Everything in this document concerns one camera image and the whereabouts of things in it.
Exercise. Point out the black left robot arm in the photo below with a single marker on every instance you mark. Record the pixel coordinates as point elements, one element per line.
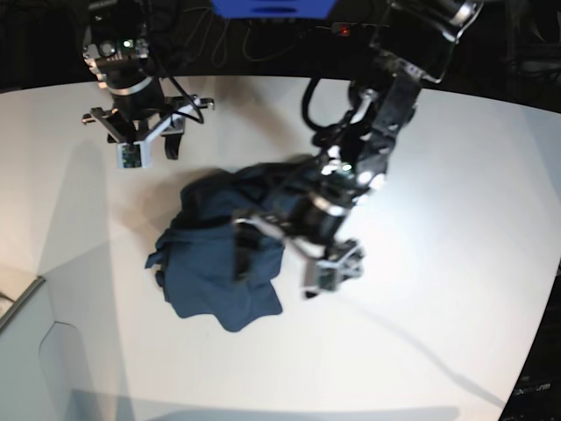
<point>412,45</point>

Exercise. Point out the blue plastic bin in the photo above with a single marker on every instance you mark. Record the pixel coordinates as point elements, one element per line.
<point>249,9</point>

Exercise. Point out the black device with label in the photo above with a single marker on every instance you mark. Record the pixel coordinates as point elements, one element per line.
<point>534,401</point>

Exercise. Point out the dark navy t-shirt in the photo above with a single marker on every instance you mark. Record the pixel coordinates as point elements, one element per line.
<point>194,256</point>

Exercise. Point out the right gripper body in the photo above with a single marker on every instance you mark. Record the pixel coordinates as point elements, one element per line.
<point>144,117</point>

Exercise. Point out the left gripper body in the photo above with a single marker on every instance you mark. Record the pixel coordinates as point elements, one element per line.
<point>315,219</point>

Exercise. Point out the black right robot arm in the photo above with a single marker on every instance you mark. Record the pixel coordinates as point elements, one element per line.
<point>118,51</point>

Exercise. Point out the black power strip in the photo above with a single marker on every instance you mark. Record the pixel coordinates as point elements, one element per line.
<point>348,29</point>

